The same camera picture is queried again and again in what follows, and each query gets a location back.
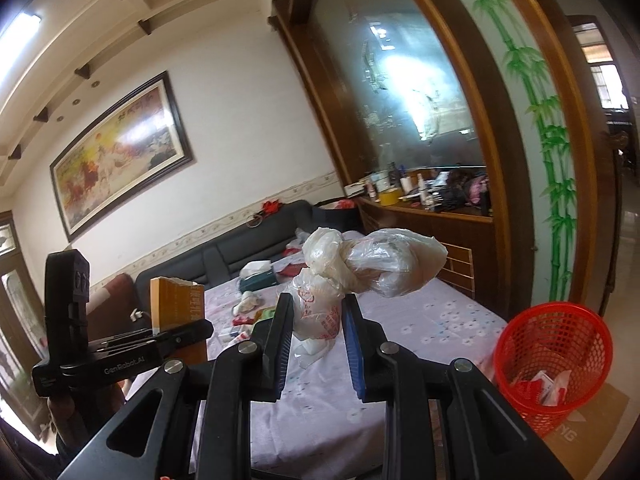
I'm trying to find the red foil wrapper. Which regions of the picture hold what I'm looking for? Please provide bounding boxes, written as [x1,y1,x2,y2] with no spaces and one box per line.
[232,316,255,326]

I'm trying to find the orange carton box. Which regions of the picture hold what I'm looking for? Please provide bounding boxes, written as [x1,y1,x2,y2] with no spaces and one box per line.
[150,276,205,333]

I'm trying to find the brown wooden chair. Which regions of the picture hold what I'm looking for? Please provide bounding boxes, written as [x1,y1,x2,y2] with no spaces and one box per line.
[87,273,139,341]

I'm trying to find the yellow tub on cabinet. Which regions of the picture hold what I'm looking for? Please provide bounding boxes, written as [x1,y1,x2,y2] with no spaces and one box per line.
[378,188,402,207]

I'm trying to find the wooden sideboard cabinet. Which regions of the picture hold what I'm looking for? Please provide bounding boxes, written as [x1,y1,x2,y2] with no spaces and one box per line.
[270,0,597,318]

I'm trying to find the red flat pouch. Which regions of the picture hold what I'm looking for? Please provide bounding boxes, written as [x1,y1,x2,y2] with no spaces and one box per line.
[278,263,307,278]

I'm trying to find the red plastic waste basket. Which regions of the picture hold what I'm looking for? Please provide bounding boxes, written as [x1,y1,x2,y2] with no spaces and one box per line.
[494,301,613,437]

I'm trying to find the green tissue box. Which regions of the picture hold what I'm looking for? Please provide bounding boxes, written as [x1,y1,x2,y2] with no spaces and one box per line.
[239,260,279,292]

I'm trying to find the framed landscape painting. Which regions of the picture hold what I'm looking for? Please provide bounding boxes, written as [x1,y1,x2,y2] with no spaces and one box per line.
[50,72,193,242]

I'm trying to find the crumpled white cloth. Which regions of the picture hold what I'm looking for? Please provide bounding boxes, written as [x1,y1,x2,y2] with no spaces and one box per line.
[232,290,264,316]

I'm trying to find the black leather sofa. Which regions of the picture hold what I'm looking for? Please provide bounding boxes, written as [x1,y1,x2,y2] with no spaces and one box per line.
[134,198,364,311]

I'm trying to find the white plastic bag bundle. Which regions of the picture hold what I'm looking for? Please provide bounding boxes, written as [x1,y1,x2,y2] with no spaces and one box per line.
[285,228,448,370]

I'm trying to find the dark shopping bag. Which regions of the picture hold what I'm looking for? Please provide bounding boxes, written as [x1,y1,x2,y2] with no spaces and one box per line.
[311,198,364,234]

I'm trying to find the green towel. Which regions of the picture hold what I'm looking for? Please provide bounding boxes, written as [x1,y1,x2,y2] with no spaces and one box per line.
[255,307,277,322]

